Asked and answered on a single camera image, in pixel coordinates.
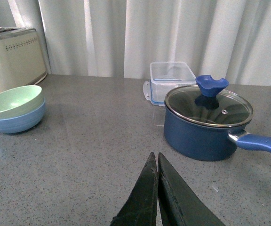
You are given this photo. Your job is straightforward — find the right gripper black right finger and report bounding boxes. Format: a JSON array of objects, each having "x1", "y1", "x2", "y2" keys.
[{"x1": 158, "y1": 153, "x2": 224, "y2": 226}]

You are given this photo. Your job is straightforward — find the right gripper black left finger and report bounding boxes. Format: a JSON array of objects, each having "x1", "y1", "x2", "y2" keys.
[{"x1": 111, "y1": 152, "x2": 159, "y2": 226}]

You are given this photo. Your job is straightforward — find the green bowl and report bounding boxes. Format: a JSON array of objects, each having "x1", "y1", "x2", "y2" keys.
[{"x1": 0, "y1": 85, "x2": 44, "y2": 119}]

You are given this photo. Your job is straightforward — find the blue bowl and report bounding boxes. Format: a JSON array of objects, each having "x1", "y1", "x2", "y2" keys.
[{"x1": 0, "y1": 99, "x2": 46, "y2": 134}]

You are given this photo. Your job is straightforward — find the dark blue saucepan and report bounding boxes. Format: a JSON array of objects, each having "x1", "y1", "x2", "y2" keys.
[{"x1": 163, "y1": 101, "x2": 271, "y2": 162}]

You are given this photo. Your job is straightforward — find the glass lid blue knob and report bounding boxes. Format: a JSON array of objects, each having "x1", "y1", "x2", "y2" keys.
[{"x1": 165, "y1": 75, "x2": 253, "y2": 128}]

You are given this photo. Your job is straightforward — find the white curtain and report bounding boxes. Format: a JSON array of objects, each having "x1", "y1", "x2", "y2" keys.
[{"x1": 0, "y1": 0, "x2": 271, "y2": 86}]

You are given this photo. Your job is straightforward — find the cream toaster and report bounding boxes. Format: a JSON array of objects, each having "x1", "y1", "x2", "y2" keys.
[{"x1": 0, "y1": 27, "x2": 47, "y2": 93}]

